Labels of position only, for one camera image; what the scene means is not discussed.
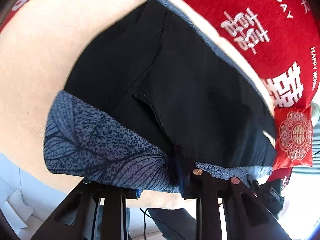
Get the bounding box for small red embroidered pillow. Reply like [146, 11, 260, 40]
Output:
[273, 106, 313, 170]

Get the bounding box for beige sofa seat cushion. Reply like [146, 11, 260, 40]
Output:
[1, 0, 274, 193]

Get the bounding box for black cable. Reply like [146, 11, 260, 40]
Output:
[139, 207, 166, 240]

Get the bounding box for red sofa cover white characters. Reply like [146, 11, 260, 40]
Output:
[0, 0, 320, 185]

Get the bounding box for black pants blue patterned waistband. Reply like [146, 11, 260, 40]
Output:
[43, 0, 276, 193]

